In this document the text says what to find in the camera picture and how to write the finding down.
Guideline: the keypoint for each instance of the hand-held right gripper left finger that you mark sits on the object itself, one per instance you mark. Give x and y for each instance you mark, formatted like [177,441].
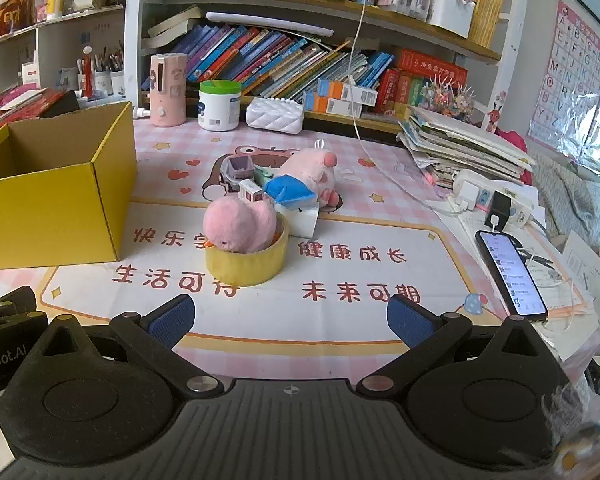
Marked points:
[172,321]

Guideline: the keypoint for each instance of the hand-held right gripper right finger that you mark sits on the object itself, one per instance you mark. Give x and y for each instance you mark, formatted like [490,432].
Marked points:
[407,322]

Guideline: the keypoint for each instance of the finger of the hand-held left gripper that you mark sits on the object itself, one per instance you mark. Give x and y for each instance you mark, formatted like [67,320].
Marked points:
[10,300]
[15,322]

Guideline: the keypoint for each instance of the yellow tape roll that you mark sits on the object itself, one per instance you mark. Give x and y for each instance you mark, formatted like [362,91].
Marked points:
[245,270]

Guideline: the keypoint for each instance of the yellow cardboard box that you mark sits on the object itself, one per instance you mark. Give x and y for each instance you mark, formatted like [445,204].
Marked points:
[45,210]

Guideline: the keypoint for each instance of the white power adapter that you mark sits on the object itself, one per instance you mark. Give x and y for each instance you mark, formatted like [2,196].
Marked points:
[302,222]

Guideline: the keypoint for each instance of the purple grey toy car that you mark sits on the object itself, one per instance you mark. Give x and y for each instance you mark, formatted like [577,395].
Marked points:
[237,167]

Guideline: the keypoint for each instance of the mint green utility knife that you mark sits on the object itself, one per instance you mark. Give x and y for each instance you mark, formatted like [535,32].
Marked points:
[264,176]

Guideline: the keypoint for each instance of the pink checked printed table mat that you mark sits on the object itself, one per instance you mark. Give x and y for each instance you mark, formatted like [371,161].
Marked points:
[370,280]

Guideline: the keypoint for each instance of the black smartphone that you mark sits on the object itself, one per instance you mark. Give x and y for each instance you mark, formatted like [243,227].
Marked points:
[512,275]

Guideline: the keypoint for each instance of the round pink plush toy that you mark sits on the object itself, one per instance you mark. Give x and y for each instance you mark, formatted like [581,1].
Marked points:
[240,225]

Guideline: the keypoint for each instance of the white power strip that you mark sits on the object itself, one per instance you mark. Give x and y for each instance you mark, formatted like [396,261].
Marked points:
[472,192]

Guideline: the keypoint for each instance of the black plug adapter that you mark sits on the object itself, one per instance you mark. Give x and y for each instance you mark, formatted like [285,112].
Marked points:
[499,207]

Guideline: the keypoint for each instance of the small white red box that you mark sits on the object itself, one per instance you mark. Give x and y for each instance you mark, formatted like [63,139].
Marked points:
[250,191]

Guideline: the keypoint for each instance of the loose white paper sheets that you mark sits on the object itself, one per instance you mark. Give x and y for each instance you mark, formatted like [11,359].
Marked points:
[585,280]

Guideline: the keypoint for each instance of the pink pig plush blue shirt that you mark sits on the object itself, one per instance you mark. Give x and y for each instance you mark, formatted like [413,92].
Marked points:
[307,167]

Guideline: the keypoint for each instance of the stack of papers and books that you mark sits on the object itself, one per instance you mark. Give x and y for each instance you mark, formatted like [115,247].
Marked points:
[460,145]

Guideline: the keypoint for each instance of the red paper sheets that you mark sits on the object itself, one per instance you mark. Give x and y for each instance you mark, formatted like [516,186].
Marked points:
[5,110]

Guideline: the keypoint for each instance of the grey blanket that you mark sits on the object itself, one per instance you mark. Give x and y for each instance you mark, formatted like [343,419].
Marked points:
[565,195]

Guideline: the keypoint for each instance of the white pink envelope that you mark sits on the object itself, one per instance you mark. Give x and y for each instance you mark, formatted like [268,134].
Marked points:
[22,97]

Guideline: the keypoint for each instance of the grey fluffy cuff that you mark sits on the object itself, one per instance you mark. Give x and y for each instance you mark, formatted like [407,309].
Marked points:
[580,435]

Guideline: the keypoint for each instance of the white jar green lid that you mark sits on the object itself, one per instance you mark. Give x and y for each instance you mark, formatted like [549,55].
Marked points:
[219,107]

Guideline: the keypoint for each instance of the white quilted pouch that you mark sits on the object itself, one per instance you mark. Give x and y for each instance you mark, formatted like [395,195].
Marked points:
[274,115]

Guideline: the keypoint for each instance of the colourful bead ornament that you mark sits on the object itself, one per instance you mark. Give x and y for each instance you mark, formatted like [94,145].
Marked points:
[447,95]

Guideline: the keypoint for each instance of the pink cylinder dispenser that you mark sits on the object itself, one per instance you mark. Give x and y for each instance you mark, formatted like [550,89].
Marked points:
[167,90]

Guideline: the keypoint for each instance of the white pen cup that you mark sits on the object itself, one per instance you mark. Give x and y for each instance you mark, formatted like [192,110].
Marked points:
[102,85]
[118,85]

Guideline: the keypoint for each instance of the red doll figure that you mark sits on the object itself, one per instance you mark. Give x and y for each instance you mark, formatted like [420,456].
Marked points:
[87,72]

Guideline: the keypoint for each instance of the red book set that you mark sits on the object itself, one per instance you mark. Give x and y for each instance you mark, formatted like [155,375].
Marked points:
[425,67]

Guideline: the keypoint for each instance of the white cubby shelf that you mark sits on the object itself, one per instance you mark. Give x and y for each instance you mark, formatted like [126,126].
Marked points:
[55,40]

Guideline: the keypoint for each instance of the row of colourful books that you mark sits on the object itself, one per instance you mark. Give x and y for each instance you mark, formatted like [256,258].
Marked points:
[260,60]

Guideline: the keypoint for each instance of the white wooden bookshelf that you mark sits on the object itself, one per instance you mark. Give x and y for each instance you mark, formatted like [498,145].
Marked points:
[132,35]

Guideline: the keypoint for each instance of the thick lying book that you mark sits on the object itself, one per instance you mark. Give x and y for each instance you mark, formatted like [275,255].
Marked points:
[175,22]

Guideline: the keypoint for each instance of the white pen organizer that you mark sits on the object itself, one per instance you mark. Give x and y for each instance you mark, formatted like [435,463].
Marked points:
[450,15]

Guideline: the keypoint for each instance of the white tube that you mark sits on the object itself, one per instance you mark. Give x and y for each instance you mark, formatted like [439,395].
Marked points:
[270,24]

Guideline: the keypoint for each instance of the stack of orange books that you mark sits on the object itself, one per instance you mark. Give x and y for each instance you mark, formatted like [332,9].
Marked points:
[487,7]

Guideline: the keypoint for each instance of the alphabet wall poster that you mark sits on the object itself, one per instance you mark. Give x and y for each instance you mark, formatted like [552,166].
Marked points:
[565,75]

